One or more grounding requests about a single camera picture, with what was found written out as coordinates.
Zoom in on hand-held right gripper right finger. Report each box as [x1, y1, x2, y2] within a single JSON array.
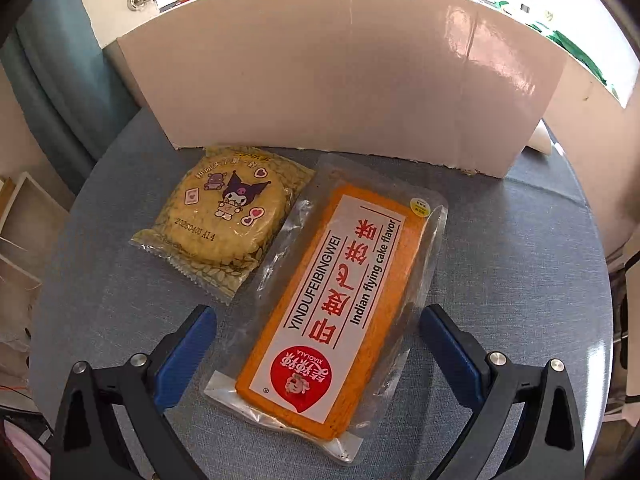
[[418, 303, 587, 480]]

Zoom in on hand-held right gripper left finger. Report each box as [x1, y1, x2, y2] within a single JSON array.
[[49, 304, 218, 480]]

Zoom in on orange cake packet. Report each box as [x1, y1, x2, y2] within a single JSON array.
[[202, 154, 449, 466]]

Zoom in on white cardboard box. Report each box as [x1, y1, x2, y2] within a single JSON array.
[[116, 0, 571, 179]]

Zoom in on cartoon print round cake packet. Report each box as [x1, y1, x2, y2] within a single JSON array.
[[129, 145, 316, 306]]

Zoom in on blue curtain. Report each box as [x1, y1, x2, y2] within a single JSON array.
[[0, 0, 146, 196]]

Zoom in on white wooden frame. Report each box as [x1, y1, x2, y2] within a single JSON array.
[[0, 172, 71, 311]]

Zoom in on green cloth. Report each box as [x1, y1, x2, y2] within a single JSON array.
[[492, 0, 621, 101]]

